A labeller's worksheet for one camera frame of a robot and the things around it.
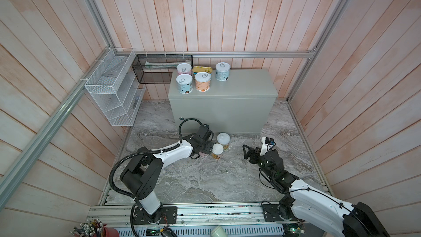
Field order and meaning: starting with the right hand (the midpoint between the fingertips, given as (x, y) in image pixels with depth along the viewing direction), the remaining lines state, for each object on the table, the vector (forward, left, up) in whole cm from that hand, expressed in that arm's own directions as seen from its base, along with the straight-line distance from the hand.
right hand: (249, 146), depth 84 cm
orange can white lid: (+6, +13, -3) cm, 14 cm away
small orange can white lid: (0, +16, -4) cm, 17 cm away
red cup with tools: (-38, +60, +8) cm, 72 cm away
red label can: (-7, +24, +4) cm, 25 cm away
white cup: (-37, +16, -2) cm, 40 cm away
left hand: (+2, +24, -6) cm, 25 cm away
